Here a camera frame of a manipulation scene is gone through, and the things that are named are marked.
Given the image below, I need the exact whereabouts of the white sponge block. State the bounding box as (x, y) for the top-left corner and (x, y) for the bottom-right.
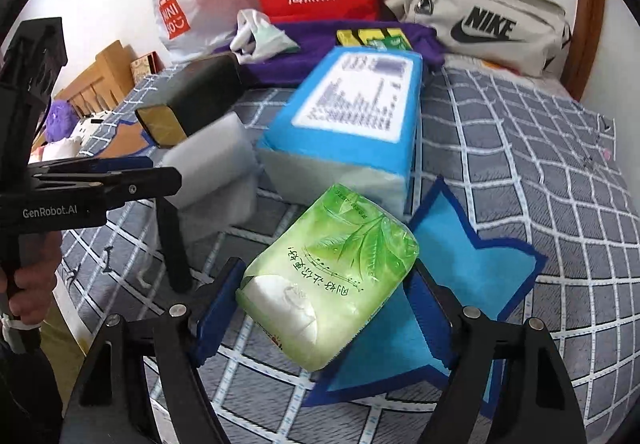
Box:
(160, 112), (257, 209)

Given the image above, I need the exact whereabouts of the black watch strap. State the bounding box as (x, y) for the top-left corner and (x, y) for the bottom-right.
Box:
(154, 195), (196, 294)

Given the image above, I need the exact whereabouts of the light green tissue pack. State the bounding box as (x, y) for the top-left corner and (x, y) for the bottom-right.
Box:
(235, 184), (419, 372)

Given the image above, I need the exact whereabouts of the yellow Adidas mini bag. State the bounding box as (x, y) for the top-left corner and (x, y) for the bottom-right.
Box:
(335, 28), (411, 48)

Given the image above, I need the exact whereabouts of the green wet wipes packet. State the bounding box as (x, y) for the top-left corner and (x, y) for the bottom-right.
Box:
(368, 36), (412, 51)

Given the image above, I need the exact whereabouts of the person's left hand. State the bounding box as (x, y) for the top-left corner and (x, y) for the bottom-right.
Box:
(9, 232), (62, 326)

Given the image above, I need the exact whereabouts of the purple plush toy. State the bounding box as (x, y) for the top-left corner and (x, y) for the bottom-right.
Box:
(44, 100), (79, 143)

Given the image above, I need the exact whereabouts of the wooden bed headboard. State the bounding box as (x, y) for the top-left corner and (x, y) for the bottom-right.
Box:
(54, 40), (134, 117)

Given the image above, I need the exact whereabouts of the dark green tea tin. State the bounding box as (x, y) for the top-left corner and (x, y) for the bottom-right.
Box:
(134, 53), (244, 148)

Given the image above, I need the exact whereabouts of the brown patterned book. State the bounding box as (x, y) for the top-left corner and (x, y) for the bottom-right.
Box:
(129, 51), (164, 84)

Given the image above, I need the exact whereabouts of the purple towel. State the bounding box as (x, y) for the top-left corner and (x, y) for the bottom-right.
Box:
(213, 20), (445, 89)

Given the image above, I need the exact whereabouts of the blue tissue box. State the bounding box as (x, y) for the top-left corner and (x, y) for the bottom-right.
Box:
(257, 46), (423, 216)

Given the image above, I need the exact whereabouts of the grey Nike waist bag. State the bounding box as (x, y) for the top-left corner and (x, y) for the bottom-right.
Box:
(384, 0), (572, 77)

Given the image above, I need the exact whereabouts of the wooden door frame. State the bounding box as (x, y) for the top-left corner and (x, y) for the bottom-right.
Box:
(561, 0), (606, 102)

